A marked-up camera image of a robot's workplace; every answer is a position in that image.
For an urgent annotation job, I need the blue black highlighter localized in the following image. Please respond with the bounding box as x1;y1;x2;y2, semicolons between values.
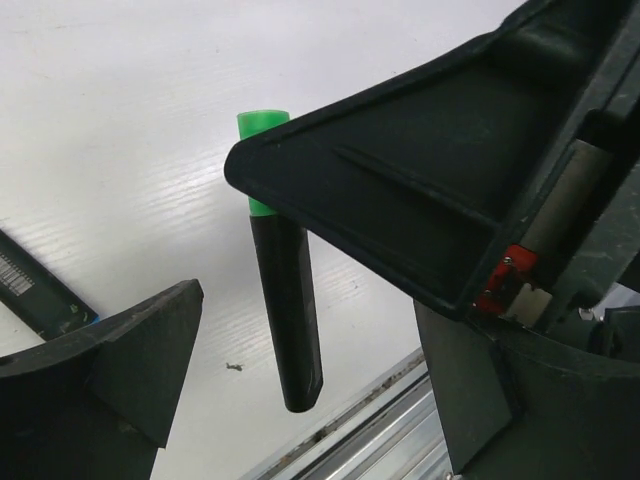
1;232;100;341

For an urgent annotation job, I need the aluminium front rail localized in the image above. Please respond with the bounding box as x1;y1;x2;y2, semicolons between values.
244;350;456;479

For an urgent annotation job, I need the green black highlighter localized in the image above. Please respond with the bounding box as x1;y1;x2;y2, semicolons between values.
235;108;325;414

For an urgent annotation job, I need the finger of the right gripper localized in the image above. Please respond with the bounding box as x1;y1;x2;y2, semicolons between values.
224;1;625;320

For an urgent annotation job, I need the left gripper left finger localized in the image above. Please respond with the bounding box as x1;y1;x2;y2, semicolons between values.
1;279;204;479

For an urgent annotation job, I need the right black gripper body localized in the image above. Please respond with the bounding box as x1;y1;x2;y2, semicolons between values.
474;1;639;360

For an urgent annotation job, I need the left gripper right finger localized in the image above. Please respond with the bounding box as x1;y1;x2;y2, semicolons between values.
415;303;639;479

